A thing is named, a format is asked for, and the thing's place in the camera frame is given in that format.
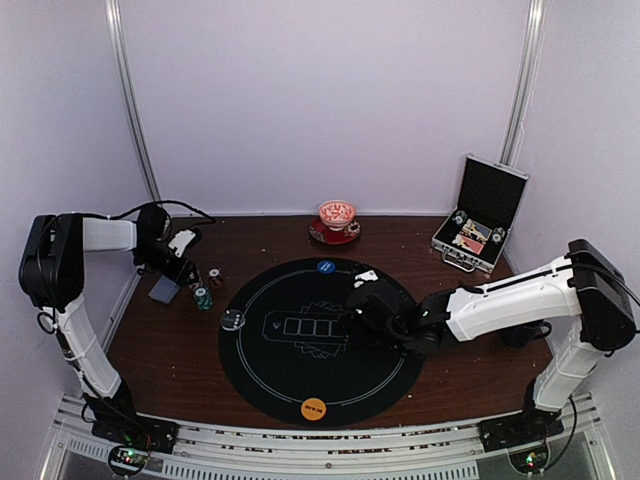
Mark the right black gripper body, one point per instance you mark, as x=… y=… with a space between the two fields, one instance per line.
x=394 y=342

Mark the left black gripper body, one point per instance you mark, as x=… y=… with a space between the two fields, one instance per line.
x=155 y=258

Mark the clear dealer button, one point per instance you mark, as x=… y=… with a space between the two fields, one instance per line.
x=232 y=320

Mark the blue small blind button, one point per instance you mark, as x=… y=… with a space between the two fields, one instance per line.
x=326 y=267

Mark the orange big blind button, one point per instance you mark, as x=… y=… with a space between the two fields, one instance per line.
x=313 y=409

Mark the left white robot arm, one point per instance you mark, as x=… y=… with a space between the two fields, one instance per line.
x=52 y=275

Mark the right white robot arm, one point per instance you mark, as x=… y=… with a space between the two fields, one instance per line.
x=582 y=284

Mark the grey card deck box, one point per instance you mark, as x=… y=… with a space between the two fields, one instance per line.
x=164 y=290

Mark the green poker chip stack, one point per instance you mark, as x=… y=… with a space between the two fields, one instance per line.
x=203 y=298

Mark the orange black chip stack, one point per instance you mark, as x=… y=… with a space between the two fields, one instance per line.
x=215 y=278

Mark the round black poker mat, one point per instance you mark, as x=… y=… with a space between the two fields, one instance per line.
x=292 y=347

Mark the playing card deck in case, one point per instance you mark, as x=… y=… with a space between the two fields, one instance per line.
x=472 y=237

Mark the aluminium poker case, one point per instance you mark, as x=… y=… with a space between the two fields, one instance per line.
x=490 y=194

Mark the dark blue mug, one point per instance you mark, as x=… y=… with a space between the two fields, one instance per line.
x=521 y=335

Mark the red floral saucer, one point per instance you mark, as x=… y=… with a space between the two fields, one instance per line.
x=324 y=234

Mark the chip roll in case left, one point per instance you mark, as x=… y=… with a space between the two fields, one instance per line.
x=459 y=217

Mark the chip roll in case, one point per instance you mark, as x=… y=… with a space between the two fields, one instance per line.
x=498 y=235
x=459 y=217

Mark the red patterned bowl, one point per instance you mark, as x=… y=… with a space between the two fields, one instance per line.
x=336 y=214

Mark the chip roll in case right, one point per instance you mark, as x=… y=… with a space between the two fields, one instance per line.
x=498 y=235

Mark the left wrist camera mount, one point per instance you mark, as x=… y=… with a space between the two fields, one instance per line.
x=184 y=240

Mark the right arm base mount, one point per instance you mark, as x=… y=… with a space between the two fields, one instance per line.
x=526 y=436

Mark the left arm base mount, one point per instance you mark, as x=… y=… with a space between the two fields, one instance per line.
x=117 y=420

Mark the left aluminium frame post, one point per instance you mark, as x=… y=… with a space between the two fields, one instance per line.
x=118 y=41

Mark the aluminium frame post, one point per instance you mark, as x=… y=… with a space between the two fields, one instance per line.
x=118 y=41
x=525 y=81

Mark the right aluminium frame post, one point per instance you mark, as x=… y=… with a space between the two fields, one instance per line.
x=525 y=81

